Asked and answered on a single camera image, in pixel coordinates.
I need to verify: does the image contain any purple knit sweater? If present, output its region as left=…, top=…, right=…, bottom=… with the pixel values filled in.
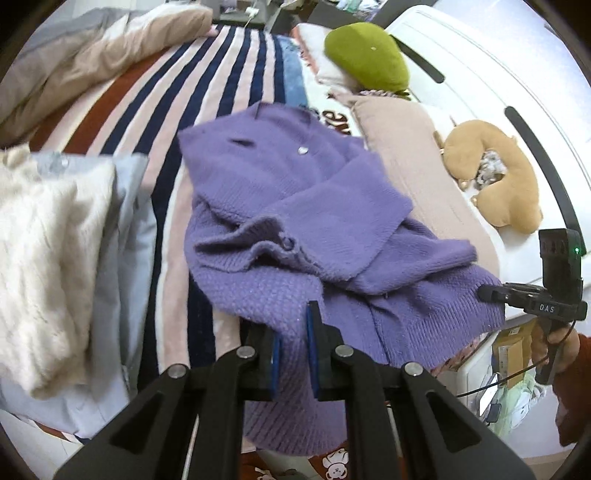
left=178, top=102, right=505, bottom=456

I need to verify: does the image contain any red sleeve right forearm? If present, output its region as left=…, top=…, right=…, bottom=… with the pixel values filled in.
left=553, top=334, right=590, bottom=446

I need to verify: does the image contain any person's right hand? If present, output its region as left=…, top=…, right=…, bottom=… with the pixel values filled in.
left=530, top=321, right=581, bottom=375

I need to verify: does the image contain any cardboard box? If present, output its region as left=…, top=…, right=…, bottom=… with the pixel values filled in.
left=492, top=320, right=536, bottom=379

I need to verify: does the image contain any tan plush toy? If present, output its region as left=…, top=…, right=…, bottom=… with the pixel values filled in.
left=434, top=120, right=543, bottom=235

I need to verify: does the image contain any light blue folded garment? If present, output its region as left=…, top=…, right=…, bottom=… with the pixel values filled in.
left=1, top=152, right=157, bottom=439

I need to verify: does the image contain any pink ribbed pillow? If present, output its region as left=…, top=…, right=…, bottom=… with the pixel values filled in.
left=348, top=96, right=500, bottom=276

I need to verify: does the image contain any white bed headboard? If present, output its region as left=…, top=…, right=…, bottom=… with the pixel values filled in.
left=385, top=3, right=591, bottom=287

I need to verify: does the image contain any cream fuzzy garment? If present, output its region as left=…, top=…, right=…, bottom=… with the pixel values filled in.
left=1, top=145, right=115, bottom=399

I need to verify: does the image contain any green round cushion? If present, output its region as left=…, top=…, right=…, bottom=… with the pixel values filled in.
left=325, top=22, right=410, bottom=93

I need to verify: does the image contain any white pillow with pink trim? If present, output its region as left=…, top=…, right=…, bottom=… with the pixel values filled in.
left=291, top=23, right=360, bottom=91

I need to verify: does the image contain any striped fleece blanket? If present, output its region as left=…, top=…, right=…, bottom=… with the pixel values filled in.
left=28, top=23, right=366, bottom=480

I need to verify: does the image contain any black cable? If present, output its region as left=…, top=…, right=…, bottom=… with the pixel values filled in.
left=454, top=317, right=578, bottom=399

